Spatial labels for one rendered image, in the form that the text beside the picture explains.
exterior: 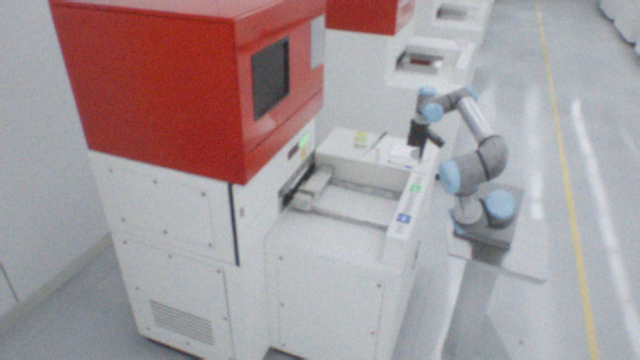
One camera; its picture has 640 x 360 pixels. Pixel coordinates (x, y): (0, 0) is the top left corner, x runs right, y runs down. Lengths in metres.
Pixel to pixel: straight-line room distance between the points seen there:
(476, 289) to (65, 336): 2.26
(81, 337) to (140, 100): 1.64
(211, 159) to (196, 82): 0.29
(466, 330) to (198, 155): 1.63
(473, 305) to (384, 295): 0.59
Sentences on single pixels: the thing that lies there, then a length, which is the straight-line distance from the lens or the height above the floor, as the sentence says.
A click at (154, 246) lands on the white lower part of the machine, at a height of 0.78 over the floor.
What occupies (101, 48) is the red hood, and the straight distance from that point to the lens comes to 1.80.
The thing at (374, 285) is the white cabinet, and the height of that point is 0.73.
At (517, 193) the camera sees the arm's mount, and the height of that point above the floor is 1.02.
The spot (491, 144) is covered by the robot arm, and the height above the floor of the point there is 1.43.
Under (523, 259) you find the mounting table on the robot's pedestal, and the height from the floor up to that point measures 0.82.
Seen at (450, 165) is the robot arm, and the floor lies 1.37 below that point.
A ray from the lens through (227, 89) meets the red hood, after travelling 1.52.
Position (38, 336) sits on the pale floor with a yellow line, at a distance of 3.11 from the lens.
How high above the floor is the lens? 2.11
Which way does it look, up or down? 32 degrees down
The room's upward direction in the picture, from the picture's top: 1 degrees clockwise
